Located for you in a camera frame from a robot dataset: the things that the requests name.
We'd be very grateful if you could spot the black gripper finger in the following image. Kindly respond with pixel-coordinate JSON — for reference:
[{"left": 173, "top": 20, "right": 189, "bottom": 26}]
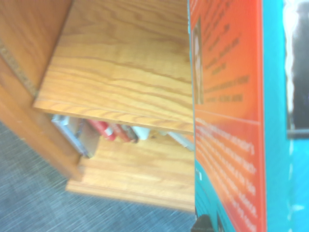
[{"left": 190, "top": 213, "right": 216, "bottom": 232}]

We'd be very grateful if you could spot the teal and orange book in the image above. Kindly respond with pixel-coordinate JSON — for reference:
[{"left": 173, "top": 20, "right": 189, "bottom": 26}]
[{"left": 187, "top": 0, "right": 309, "bottom": 232}]

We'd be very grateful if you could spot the plain white book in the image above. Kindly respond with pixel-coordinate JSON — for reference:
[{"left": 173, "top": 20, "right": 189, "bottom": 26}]
[{"left": 131, "top": 125, "right": 151, "bottom": 141}]

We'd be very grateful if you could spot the dark brown book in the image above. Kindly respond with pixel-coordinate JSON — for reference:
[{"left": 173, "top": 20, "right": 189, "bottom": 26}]
[{"left": 125, "top": 125, "right": 140, "bottom": 144}]

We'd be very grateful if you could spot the dark red book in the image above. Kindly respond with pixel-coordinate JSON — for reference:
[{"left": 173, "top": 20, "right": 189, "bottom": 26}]
[{"left": 112, "top": 123, "right": 133, "bottom": 143}]

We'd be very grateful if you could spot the bright red book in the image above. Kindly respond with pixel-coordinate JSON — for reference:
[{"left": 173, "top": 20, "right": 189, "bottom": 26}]
[{"left": 86, "top": 119, "right": 117, "bottom": 142}]

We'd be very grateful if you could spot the wooden bookshelf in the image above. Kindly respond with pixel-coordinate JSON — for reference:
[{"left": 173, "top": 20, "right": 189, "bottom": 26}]
[{"left": 0, "top": 0, "right": 197, "bottom": 214}]

